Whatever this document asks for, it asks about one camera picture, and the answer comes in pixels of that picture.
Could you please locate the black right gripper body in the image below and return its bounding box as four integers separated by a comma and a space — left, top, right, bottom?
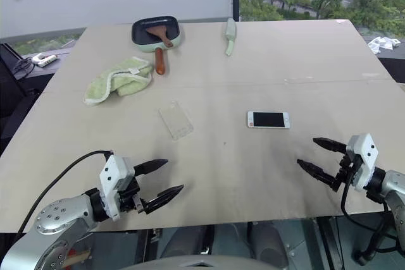
334, 151, 363, 193

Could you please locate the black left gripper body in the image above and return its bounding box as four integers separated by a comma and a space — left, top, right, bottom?
118, 176, 150, 216

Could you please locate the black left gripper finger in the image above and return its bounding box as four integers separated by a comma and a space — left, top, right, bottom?
143, 184, 185, 216
134, 158, 170, 177

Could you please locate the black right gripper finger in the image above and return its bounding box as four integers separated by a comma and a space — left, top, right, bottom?
296, 159, 339, 193
312, 137, 349, 157

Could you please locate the clear phone case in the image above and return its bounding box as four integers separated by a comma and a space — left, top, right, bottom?
158, 100, 195, 142

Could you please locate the white smartphone with black screen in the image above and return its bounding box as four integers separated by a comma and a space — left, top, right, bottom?
246, 110, 291, 130

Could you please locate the silver robot torso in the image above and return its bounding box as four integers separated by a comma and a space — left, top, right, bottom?
121, 252, 277, 270

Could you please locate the green towel with white trim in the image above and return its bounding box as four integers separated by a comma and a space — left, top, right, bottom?
82, 56, 155, 107

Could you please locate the crumpled white paper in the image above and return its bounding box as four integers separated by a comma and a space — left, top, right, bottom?
367, 36, 402, 56

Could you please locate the brown wooden spatula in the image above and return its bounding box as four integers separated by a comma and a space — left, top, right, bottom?
144, 25, 175, 48

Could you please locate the white power strip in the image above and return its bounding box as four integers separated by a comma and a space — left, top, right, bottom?
31, 52, 59, 68

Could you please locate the pale green sheathed knife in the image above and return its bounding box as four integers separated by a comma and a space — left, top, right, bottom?
224, 17, 239, 57

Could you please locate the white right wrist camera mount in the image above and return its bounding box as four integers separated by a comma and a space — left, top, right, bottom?
346, 133, 380, 192

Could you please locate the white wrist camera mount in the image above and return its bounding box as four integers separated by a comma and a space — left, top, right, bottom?
346, 133, 380, 192
99, 155, 136, 222

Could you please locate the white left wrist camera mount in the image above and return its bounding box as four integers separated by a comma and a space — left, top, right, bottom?
99, 155, 136, 222

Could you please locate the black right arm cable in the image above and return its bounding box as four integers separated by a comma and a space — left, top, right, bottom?
340, 162, 405, 266

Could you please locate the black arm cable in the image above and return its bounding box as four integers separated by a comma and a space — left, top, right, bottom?
15, 149, 115, 235
340, 162, 405, 266

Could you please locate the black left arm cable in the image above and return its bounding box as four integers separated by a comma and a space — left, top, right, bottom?
15, 149, 115, 235

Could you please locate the black table frame leg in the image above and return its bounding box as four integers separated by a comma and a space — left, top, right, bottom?
317, 216, 343, 270

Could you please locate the green square pan, brown handle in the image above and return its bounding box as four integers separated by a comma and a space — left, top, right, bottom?
130, 15, 185, 77

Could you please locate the black power cord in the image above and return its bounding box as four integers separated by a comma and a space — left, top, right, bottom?
11, 56, 36, 82

